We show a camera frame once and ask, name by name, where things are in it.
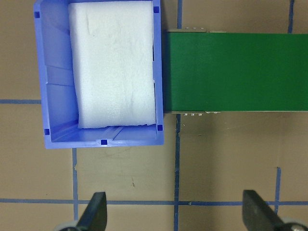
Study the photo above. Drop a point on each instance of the green conveyor belt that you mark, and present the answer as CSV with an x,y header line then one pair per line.
x,y
215,72

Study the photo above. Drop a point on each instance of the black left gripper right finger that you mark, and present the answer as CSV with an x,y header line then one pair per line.
x,y
258,216

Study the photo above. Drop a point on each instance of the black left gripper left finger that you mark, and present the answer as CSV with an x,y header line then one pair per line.
x,y
94,218

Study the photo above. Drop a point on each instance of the blue bin left side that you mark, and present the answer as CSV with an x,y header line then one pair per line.
x,y
58,95

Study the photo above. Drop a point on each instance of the white foam pad left bin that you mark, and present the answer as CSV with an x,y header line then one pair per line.
x,y
112,50

